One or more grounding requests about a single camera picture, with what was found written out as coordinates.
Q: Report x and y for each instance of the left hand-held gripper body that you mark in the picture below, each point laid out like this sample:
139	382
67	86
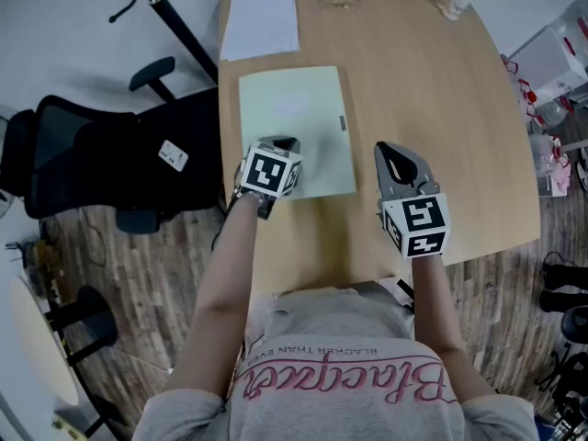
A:
268	173

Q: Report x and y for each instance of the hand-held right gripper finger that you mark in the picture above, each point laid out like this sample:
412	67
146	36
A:
385	177
422	173

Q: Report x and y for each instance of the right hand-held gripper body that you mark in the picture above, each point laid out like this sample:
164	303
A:
422	225

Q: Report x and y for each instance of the light green folder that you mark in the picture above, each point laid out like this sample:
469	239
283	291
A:
298	108

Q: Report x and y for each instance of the person's left forearm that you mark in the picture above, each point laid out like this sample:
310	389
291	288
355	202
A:
229	260

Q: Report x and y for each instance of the person's right forearm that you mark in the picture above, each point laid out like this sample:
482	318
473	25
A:
434	301

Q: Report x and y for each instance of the black folding stand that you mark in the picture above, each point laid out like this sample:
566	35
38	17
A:
406	294

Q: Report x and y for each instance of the white card with marks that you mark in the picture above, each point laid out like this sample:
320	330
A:
173	155

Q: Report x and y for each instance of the white paper sheet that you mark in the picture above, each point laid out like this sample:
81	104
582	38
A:
259	23

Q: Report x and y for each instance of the white box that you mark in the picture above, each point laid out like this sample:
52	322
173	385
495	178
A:
551	186

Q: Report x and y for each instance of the pink cloth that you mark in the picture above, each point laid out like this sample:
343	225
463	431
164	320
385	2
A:
558	168

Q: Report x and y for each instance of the small tan scraps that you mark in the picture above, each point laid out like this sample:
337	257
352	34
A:
340	3

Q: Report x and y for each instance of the black coat rack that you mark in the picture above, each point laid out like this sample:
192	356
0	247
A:
179	21

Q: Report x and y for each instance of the black office chair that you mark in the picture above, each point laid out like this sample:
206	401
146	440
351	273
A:
115	163

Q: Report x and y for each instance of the black floor stand base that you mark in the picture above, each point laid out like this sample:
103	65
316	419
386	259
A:
565	287

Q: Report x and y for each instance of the white water dispenser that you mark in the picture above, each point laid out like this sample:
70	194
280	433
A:
546	67

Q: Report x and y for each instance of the clear plastic wrapper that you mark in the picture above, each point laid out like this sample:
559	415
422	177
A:
452	3

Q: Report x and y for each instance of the grey shirt with pink print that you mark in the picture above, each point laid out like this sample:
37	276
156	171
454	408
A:
340	379

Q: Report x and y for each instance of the large clear water bottle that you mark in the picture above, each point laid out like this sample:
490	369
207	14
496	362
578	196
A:
576	26

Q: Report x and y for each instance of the black stool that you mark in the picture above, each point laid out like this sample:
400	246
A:
92	320

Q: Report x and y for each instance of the round light wooden table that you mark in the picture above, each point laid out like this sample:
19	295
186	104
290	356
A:
43	338

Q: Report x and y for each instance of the black metal cart frame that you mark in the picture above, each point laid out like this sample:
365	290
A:
567	398

